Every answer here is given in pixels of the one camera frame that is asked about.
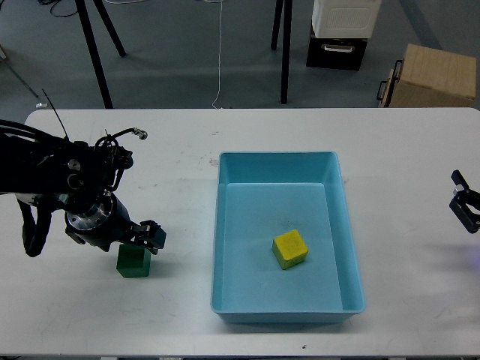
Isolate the black tripod legs right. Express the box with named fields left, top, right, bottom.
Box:
left=270, top=0, right=293, bottom=105

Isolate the white hanging cord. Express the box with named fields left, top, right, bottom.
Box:
left=211, top=0, right=224, bottom=110

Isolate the black drawer box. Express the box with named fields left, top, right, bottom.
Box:
left=306, top=29, right=368, bottom=71

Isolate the light blue plastic tray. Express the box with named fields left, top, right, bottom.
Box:
left=211, top=151, right=365, bottom=323

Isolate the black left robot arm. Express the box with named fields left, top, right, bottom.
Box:
left=1, top=120, right=167, bottom=257

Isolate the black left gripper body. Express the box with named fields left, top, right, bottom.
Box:
left=64, top=194, right=132, bottom=252

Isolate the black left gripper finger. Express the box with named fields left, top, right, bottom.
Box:
left=129, top=220, right=167, bottom=251
left=119, top=238, right=158, bottom=256

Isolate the white plastic appliance box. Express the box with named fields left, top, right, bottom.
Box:
left=311, top=0, right=382, bottom=39

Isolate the yellow wooden cube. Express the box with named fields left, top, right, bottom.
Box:
left=271, top=229, right=308, bottom=270

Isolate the green wooden cube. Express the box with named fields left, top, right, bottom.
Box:
left=116, top=244, right=151, bottom=278

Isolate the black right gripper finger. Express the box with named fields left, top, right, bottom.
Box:
left=451, top=169, right=479, bottom=199
left=449, top=191, right=479, bottom=234

